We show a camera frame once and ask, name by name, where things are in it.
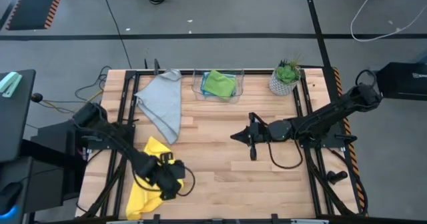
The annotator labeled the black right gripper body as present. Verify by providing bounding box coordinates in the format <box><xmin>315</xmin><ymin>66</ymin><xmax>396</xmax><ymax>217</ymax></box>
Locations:
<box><xmin>248</xmin><ymin>111</ymin><xmax>271</xmax><ymax>161</ymax></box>

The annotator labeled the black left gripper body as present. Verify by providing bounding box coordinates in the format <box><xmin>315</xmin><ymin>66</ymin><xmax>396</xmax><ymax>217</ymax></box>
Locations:
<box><xmin>155</xmin><ymin>152</ymin><xmax>186</xmax><ymax>201</ymax></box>

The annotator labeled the yellow microfiber towel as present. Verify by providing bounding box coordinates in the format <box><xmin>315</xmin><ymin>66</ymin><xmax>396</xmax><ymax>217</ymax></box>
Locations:
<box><xmin>125</xmin><ymin>136</ymin><xmax>184</xmax><ymax>221</ymax></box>

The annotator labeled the green microfiber towel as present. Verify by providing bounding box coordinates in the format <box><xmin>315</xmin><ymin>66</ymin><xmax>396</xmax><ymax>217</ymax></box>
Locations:
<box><xmin>202</xmin><ymin>69</ymin><xmax>238</xmax><ymax>99</ymax></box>

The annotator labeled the blue microfiber towel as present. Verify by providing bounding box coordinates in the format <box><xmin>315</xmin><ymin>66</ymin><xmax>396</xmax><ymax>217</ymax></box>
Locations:
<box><xmin>199</xmin><ymin>71</ymin><xmax>238</xmax><ymax>97</ymax></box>

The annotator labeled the grey microfiber towel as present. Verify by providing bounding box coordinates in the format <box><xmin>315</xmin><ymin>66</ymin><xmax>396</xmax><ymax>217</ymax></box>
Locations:
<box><xmin>134</xmin><ymin>69</ymin><xmax>183</xmax><ymax>145</ymax></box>

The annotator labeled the succulent in patterned white pot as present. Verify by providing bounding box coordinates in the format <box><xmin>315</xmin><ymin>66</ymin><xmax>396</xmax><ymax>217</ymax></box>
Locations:
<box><xmin>268</xmin><ymin>59</ymin><xmax>302</xmax><ymax>97</ymax></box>

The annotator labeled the clear plastic bin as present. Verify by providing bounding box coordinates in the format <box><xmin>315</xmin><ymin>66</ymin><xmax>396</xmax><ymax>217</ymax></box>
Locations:
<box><xmin>191</xmin><ymin>69</ymin><xmax>245</xmax><ymax>104</ymax></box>

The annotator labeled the orange black hazard strip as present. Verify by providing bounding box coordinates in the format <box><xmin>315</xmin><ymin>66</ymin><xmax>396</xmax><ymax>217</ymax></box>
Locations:
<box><xmin>332</xmin><ymin>67</ymin><xmax>366</xmax><ymax>215</ymax></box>

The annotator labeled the black equipment cart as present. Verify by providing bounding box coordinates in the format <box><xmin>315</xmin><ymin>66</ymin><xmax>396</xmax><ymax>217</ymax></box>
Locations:
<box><xmin>0</xmin><ymin>139</ymin><xmax>88</xmax><ymax>224</ymax></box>

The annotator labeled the black equipment case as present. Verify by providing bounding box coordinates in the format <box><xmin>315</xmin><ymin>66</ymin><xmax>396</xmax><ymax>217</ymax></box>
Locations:
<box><xmin>375</xmin><ymin>62</ymin><xmax>427</xmax><ymax>101</ymax></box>

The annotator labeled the black computer mouse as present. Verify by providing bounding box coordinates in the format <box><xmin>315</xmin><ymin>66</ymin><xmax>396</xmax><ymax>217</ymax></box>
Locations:
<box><xmin>0</xmin><ymin>182</ymin><xmax>23</xmax><ymax>215</ymax></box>

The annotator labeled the black desk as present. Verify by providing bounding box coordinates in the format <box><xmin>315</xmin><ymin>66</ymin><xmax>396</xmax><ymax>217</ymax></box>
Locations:
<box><xmin>0</xmin><ymin>69</ymin><xmax>37</xmax><ymax>163</ymax></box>

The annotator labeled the mint green stapler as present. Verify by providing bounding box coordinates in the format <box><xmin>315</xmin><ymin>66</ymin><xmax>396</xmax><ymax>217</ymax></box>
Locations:
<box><xmin>0</xmin><ymin>71</ymin><xmax>23</xmax><ymax>99</ymax></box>

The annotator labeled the black orange-edged floor mat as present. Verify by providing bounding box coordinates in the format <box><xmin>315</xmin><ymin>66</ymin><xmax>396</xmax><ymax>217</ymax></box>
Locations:
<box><xmin>5</xmin><ymin>0</ymin><xmax>66</xmax><ymax>31</ymax></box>

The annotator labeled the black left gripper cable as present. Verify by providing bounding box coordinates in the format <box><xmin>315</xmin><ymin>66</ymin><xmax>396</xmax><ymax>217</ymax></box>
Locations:
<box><xmin>178</xmin><ymin>165</ymin><xmax>197</xmax><ymax>197</ymax></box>

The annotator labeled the black metal table frame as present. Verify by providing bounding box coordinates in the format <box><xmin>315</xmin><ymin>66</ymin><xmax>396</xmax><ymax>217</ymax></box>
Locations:
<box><xmin>81</xmin><ymin>69</ymin><xmax>368</xmax><ymax>224</ymax></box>

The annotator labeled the black table handle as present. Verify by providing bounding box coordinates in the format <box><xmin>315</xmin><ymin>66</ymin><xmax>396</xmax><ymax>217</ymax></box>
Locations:
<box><xmin>327</xmin><ymin>169</ymin><xmax>350</xmax><ymax>185</ymax></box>

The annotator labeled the yellow cable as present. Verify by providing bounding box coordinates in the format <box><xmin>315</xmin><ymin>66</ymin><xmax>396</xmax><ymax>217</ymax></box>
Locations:
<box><xmin>41</xmin><ymin>89</ymin><xmax>104</xmax><ymax>115</ymax></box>

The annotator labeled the black cable bundle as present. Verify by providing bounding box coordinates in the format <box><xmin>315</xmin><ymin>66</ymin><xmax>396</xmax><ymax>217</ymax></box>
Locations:
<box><xmin>73</xmin><ymin>65</ymin><xmax>113</xmax><ymax>118</ymax></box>

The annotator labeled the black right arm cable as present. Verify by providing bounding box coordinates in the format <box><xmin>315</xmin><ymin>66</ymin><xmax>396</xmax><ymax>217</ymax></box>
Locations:
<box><xmin>354</xmin><ymin>68</ymin><xmax>378</xmax><ymax>87</ymax></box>

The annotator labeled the long white floor cable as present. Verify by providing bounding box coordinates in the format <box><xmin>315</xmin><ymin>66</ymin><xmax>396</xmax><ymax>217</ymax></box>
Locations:
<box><xmin>350</xmin><ymin>0</ymin><xmax>427</xmax><ymax>43</ymax></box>

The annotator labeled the thin black floor cable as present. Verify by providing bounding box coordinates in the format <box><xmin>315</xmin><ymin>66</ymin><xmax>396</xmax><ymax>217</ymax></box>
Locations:
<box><xmin>99</xmin><ymin>0</ymin><xmax>133</xmax><ymax>70</ymax></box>

